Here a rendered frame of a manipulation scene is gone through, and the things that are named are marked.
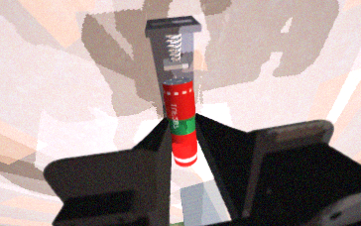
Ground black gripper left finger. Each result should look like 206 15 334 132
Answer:
43 117 173 226

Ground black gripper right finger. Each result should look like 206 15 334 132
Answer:
195 113 334 220

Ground red and green battery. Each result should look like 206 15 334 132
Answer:
163 77 197 168

